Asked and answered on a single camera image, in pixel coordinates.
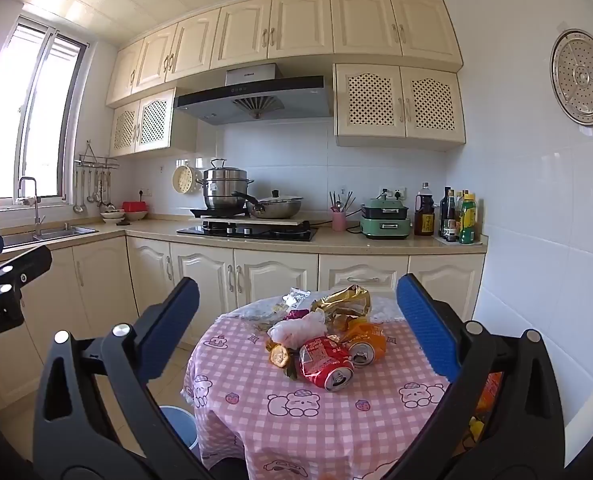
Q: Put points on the orange wrapper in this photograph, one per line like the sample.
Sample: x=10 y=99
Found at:
x=488 y=390

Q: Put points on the cream base cabinets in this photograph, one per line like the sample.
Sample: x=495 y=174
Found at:
x=276 y=280

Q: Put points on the pink checked tablecloth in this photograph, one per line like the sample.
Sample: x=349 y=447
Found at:
x=256 y=365

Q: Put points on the wall utensil rack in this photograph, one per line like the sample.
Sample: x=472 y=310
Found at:
x=96 y=162

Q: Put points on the tall dark sauce bottle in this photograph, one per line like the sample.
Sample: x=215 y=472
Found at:
x=445 y=215

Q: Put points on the pink cup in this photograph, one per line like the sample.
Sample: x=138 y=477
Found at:
x=339 y=221

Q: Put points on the orange crushed can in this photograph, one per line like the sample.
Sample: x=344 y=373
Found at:
x=371 y=337

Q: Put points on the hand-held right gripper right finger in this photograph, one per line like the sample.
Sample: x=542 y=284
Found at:
x=425 y=330

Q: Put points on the green bottle yellow cap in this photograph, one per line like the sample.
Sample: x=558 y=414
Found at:
x=468 y=222

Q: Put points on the blue plastic bin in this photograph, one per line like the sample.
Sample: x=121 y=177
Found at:
x=181 y=425

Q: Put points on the green electric cooker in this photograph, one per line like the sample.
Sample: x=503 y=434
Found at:
x=384 y=222

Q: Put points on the red crushed can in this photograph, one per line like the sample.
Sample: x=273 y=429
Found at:
x=321 y=360

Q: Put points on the black glass gas stove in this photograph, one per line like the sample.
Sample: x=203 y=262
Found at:
x=246 y=232

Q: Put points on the white shallow bowl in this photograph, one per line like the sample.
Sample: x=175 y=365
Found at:
x=137 y=215

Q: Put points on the cream wall cabinet row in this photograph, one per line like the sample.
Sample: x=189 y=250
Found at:
x=301 y=25

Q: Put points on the lattice door wall cabinet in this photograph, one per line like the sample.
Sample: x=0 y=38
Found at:
x=137 y=125
x=401 y=105

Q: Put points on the row of hanging utensils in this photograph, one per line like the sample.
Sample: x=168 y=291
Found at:
x=79 y=195

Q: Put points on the steel wok with lid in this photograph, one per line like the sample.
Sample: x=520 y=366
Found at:
x=276 y=207

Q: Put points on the steel steamer pot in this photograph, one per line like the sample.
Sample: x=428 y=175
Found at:
x=224 y=190

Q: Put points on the wooden board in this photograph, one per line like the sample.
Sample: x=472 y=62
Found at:
x=296 y=219

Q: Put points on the gold foil snack bag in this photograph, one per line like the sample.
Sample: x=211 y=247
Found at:
x=341 y=302

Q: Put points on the white lace cloth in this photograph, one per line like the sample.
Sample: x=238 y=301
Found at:
x=386 y=310

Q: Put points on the steel faucet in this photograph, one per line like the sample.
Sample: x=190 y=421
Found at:
x=37 y=210

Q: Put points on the red box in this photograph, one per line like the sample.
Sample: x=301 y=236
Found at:
x=135 y=207

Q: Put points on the dark bottle white label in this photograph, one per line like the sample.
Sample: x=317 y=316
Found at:
x=452 y=225

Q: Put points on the white double wall socket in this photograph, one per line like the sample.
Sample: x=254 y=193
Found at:
x=399 y=193

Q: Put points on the white plastic bag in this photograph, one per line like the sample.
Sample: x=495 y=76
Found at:
x=296 y=332

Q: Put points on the clear plastic wrapper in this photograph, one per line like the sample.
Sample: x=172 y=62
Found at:
x=259 y=316

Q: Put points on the white bowl stack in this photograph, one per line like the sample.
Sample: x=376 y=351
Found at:
x=112 y=216

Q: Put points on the white tray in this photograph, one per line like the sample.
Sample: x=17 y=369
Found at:
x=480 y=242

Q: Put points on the grey range hood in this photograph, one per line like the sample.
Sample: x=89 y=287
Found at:
x=256 y=94

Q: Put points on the silver wrapper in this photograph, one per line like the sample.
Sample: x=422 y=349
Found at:
x=296 y=297

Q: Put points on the yellow wrapper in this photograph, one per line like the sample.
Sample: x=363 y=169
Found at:
x=476 y=427

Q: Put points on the steel steamer plate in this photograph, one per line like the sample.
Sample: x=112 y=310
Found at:
x=581 y=77

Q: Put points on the sliding window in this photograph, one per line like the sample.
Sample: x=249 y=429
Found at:
x=41 y=110

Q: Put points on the pink toy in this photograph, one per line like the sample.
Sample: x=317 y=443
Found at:
x=296 y=314

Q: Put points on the steel sink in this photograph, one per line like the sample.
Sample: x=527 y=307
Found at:
x=61 y=233

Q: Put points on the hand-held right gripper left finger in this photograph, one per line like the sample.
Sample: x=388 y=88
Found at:
x=172 y=330

